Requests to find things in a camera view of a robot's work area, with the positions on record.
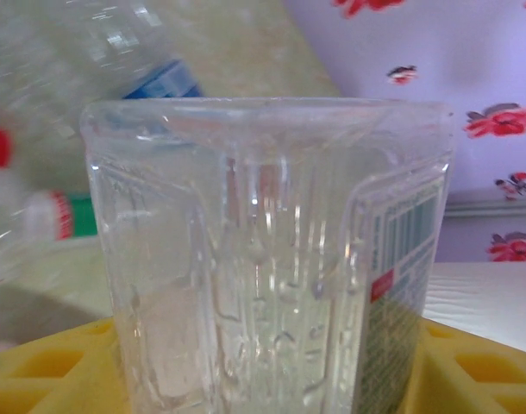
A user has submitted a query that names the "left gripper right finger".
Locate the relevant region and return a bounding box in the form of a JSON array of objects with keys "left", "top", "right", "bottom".
[{"left": 411, "top": 318, "right": 526, "bottom": 414}]

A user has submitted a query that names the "clear bottle green label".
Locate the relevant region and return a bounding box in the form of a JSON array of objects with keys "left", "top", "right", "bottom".
[{"left": 79, "top": 97, "right": 456, "bottom": 414}]

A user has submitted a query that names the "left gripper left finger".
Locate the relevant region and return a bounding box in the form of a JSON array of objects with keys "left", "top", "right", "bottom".
[{"left": 0, "top": 321, "right": 130, "bottom": 414}]

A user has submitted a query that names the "white bottle red label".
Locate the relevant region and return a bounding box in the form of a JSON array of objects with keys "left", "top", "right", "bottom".
[{"left": 0, "top": 122, "right": 100, "bottom": 288}]

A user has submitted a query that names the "blue label bottle white cap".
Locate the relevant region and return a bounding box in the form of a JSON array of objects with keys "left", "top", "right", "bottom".
[{"left": 0, "top": 0, "right": 206, "bottom": 130}]

